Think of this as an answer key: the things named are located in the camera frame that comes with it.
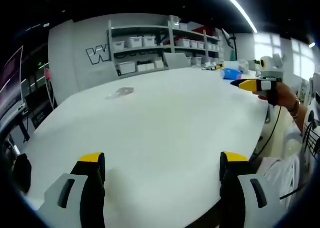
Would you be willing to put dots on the clear plastic bag pile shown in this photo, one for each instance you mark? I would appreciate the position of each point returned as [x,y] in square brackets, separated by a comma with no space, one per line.
[243,65]

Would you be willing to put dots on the row of white storage bins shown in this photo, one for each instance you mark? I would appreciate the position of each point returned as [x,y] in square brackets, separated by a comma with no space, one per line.
[172,43]

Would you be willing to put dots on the white printed shirt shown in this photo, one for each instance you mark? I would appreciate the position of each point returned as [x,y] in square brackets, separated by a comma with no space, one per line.
[297,163]

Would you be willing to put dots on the ceiling light strip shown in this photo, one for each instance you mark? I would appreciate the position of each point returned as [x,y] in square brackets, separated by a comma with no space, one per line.
[237,8]

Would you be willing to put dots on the person's right hand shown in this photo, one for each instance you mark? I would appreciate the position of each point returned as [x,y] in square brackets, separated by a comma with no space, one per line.
[280,94]

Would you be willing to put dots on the clear resealable bag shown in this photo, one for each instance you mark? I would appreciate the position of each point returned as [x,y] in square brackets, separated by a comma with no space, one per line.
[120,92]

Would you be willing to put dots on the computer monitor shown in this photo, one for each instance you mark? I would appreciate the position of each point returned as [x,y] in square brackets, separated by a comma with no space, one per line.
[11,80]

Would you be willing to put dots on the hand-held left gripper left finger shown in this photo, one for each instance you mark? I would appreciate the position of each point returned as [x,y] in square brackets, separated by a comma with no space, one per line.
[85,188]

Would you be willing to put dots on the grey storage shelf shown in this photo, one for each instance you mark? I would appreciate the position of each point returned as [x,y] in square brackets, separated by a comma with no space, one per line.
[165,48]

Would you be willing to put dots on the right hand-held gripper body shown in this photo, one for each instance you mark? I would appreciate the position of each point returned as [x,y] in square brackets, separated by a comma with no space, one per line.
[271,68]

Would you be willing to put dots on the black chair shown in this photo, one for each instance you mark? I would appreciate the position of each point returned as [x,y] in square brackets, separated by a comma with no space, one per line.
[21,173]

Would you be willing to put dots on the yellow black tool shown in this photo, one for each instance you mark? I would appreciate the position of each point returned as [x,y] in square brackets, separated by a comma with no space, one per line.
[215,67]

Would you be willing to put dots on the blue plastic bag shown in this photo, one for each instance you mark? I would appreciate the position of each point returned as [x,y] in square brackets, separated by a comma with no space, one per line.
[231,73]

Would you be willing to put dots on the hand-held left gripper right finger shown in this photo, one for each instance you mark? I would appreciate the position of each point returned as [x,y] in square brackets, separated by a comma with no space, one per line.
[240,188]

